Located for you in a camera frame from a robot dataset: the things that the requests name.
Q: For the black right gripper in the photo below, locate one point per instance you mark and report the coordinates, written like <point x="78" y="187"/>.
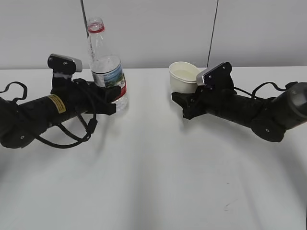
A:
<point x="205" y="100"/>

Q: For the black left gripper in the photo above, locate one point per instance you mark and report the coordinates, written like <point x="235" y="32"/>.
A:
<point x="79" y="96"/>

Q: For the white paper cup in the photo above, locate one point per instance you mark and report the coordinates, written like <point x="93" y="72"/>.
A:
<point x="183" y="77"/>

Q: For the clear plastic water bottle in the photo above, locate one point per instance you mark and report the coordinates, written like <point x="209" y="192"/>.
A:
<point x="106" y="67"/>

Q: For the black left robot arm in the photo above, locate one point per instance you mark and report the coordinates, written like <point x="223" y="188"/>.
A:
<point x="20" y="124"/>

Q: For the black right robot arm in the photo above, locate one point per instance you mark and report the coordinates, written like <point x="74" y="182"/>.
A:
<point x="268" y="118"/>

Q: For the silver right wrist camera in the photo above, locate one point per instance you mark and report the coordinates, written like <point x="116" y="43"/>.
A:
<point x="216" y="78"/>

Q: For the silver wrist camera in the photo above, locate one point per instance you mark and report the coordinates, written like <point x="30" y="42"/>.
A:
<point x="216" y="78"/>
<point x="64" y="64"/>

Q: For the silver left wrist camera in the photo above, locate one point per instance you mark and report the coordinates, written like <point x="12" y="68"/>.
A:
<point x="64" y="64"/>

